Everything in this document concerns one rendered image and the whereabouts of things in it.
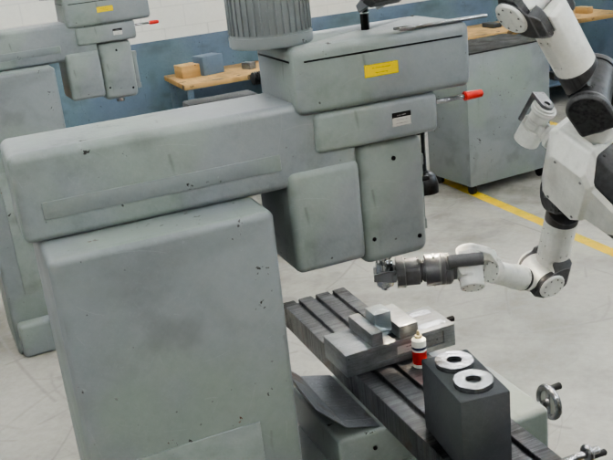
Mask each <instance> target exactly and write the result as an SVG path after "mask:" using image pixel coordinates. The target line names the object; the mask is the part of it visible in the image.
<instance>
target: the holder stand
mask: <svg viewBox="0 0 613 460"><path fill-rule="evenodd" d="M421 365H422V379H423V393H424V407H425V422H426V427H427V428H428V429H429V431H430V432H431V433H432V435H433V436H434V437H435V438H436V440H437V441H438V442H439V444H440V445H441V446H442V448H443V449H444V450H445V452H446V453H447V454H448V455H449V457H450V458H451V459H452V460H512V443H511V409H510V391H509V390H508V389H507V388H506V387H505V386H504V385H503V384H502V383H501V382H500V381H499V380H498V379H497V378H496V377H495V376H494V375H493V374H492V373H491V372H490V371H488V370H487V369H486V368H485V367H484V366H483V365H482V364H481V363H480V362H479V361H478V360H477V359H476V358H475V357H474V356H473V355H472V354H471V353H470V352H469V351H468V350H451V351H445V352H443V353H441V354H439V355H438V356H435V357H430V358H427V359H423V360H421Z"/></svg>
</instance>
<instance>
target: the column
mask: <svg viewBox="0 0 613 460"><path fill-rule="evenodd" d="M33 247H34V250H35V255H36V262H37V266H38V271H39V275H40V279H41V283H42V288H43V292H44V296H45V301H46V304H47V312H48V316H49V320H50V325H51V329H52V333H53V338H54V342H55V346H56V350H57V357H58V362H59V366H60V370H61V374H62V379H63V383H64V387H65V392H66V396H67V400H68V408H69V411H70V416H71V420H72V424H73V429H74V433H75V437H76V441H77V446H78V453H79V457H80V460H302V454H301V445H300V438H299V431H298V423H297V415H296V401H295V394H294V385H293V378H292V371H291V363H290V355H289V348H288V340H287V333H286V318H285V311H284V303H283V295H282V288H281V280H280V272H279V265H278V257H277V250H276V241H275V228H274V220H273V216H272V214H271V212H270V211H269V210H267V209H266V208H264V207H263V206H262V205H260V204H259V203H258V202H257V201H255V200H254V199H253V198H251V197H250V196H248V197H244V198H239V199H235V200H231V201H227V202H222V203H218V204H210V205H206V206H202V207H197V208H193V209H189V210H185V211H180V212H176V213H172V214H165V215H160V216H156V217H152V218H147V219H143V220H139V221H135V222H130V223H126V224H122V225H114V226H110V227H105V228H101V229H97V230H93V231H88V232H84V233H80V234H75V235H68V236H63V237H60V238H55V239H51V240H47V241H42V242H38V243H34V244H33Z"/></svg>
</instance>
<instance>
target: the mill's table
mask: <svg viewBox="0 0 613 460"><path fill-rule="evenodd" d="M332 292H333V294H330V293H329V292H328V291H327V292H324V293H320V294H316V298H312V297H311V296H309V297H306V298H300V299H299V300H298V302H299V303H296V302H295V301H294V300H292V301H289V302H286V303H284V311H285V318H286V326H287V327H288V328H289V329H290V330H291V331H292V332H293V333H294V334H295V335H296V336H297V337H298V339H299V340H300V341H301V342H302V343H303V344H304V345H305V346H306V347H307V348H308V349H309V350H310V351H311V352H312V353H313V354H314V355H315V356H316V357H317V358H318V359H319V360H320V361H321V362H322V363H323V364H324V365H325V366H326V367H327V368H328V369H329V370H330V371H331V372H332V373H333V374H334V375H335V376H336V377H337V378H338V379H339V380H340V381H341V382H342V383H343V384H344V385H345V386H346V387H347V388H348V389H349V390H350V391H351V392H352V393H353V394H354V395H355V396H356V397H357V399H358V400H359V401H360V402H361V403H362V404H363V405H364V406H365V407H366V408H367V409H368V410H369V411H370V412H371V413H372V414H373V415H374V416H375V417H376V418H377V419H378V420H379V421H380V422H381V423H382V424H383V425H384V426H385V427H386V428H387V429H388V430H389V431H390V432H391V433H392V434H393V435H394V436H395V437H396V438H397V439H398V440H399V441H400V442H401V443H402V444H403V445H404V446H405V447H406V448H407V449H408V450H409V451H410V452H411V453H412V454H413V455H414V456H415V457H416V459H417V460H452V459H451V458H450V457H449V455H448V454H447V453H446V452H445V450H444V449H443V448H442V446H441V445H440V444H439V442H438V441H437V440H436V438H435V437H434V436H433V435H432V433H431V432H430V431H429V429H428V428H427V427H426V422H425V407H424V393H423V379H422V369H416V368H414V367H413V362H412V358H411V359H408V360H405V361H400V362H397V363H394V364H391V365H388V366H385V367H382V368H379V369H376V370H373V371H368V372H365V373H361V374H359V375H356V376H353V377H349V378H347V377H346V376H345V375H344V374H343V373H342V372H341V371H340V370H339V369H338V368H337V367H336V366H335V365H334V364H333V363H332V362H331V361H330V360H329V359H328V358H327V357H326V353H325V344H324V336H325V335H328V334H331V333H335V332H338V331H341V330H344V329H349V323H348V316H350V315H353V314H357V313H359V314H360V315H361V316H362V317H364V318H366V313H365V308H367V307H368V306H367V305H366V304H365V303H363V302H362V301H361V300H359V299H358V298H357V297H355V296H354V295H353V294H352V293H350V292H349V291H348V290H346V289H345V288H344V287H341V288H338V289H334V290H332ZM511 443H512V460H564V459H563V458H561V457H560V456H559V455H557V454H556V453H555V452H554V451H552V450H551V449H550V448H548V447H547V446H546V445H545V444H543V443H542V442H540V441H539V440H538V439H537V438H535V437H534V436H533V435H532V434H530V433H529V432H527V431H526V430H525V428H523V427H522V426H521V425H519V424H518V423H517V422H515V421H514V420H513V419H512V418H511Z"/></svg>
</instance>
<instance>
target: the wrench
mask: <svg viewBox="0 0 613 460"><path fill-rule="evenodd" d="M483 17H487V14H481V15H475V16H464V17H458V18H452V19H446V20H440V21H432V22H428V23H422V24H417V25H411V26H410V25H406V26H395V27H393V30H399V31H406V30H412V29H416V28H419V27H425V26H436V25H441V24H448V23H453V22H460V21H465V20H471V19H477V18H483Z"/></svg>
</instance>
